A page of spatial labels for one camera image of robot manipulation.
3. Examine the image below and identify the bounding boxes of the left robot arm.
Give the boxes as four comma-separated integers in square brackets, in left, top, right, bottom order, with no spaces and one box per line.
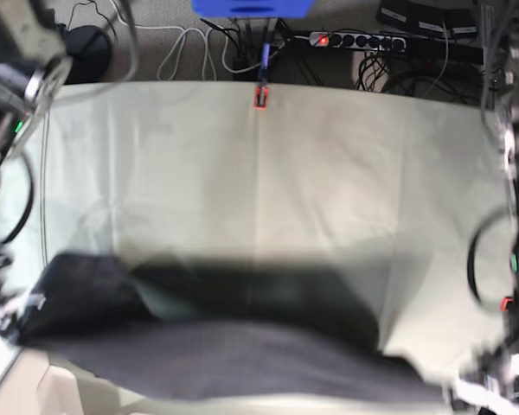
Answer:
[451,1,519,414]

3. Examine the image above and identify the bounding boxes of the black power strip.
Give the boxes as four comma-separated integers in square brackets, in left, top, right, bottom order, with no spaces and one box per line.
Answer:
[308,31,407,54]

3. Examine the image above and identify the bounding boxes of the red black clamp right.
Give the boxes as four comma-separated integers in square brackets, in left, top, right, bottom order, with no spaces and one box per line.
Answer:
[500,297,513,312]

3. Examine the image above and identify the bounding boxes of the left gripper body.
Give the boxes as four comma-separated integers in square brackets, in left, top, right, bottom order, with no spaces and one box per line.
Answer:
[449,347,519,414]

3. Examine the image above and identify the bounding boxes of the black equipment boxes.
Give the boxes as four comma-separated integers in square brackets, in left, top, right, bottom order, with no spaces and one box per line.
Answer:
[375,0,478,39]

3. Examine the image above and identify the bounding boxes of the light green table cloth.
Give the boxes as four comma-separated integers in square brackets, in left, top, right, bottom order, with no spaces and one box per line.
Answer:
[0,81,514,414]

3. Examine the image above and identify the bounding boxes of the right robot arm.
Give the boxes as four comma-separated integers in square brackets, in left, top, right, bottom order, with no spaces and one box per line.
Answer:
[0,1,72,339]

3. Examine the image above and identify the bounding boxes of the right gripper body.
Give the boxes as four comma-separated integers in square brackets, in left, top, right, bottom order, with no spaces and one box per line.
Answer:
[0,290,43,345]

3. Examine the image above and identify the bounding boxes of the red black clamp middle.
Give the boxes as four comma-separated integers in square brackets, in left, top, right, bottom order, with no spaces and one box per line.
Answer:
[253,85,269,110]

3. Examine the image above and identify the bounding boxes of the red black clamp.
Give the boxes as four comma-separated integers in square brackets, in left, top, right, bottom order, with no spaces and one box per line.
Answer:
[253,85,269,110]
[500,297,513,312]

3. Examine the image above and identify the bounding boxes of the white cable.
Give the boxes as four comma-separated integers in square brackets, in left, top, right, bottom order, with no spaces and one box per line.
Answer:
[129,23,269,82]

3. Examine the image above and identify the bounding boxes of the dark grey t-shirt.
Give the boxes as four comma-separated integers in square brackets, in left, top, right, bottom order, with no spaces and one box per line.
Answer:
[16,252,445,405]

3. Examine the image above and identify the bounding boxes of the black round base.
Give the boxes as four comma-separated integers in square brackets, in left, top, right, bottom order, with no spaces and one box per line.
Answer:
[65,25,112,85]

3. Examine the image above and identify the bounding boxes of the beige table frame corner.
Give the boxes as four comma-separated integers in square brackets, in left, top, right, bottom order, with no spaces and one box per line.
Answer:
[0,342,84,415]

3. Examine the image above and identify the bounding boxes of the blue box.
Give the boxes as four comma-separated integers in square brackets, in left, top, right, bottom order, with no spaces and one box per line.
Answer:
[191,0,314,18]

